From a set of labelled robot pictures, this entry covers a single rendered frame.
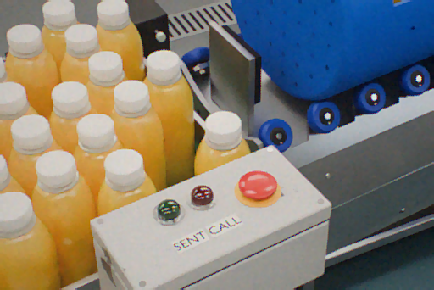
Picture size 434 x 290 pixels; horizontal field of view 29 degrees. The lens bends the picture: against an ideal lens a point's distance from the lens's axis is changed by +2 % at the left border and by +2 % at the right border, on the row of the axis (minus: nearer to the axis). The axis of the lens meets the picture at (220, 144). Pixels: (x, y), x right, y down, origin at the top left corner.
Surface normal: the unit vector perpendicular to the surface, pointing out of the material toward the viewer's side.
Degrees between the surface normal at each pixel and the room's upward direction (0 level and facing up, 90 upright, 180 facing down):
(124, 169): 0
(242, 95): 90
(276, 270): 90
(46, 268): 90
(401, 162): 70
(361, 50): 94
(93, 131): 0
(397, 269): 0
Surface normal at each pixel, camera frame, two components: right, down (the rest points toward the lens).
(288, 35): -0.86, 0.35
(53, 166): -0.01, -0.76
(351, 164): 0.48, 0.27
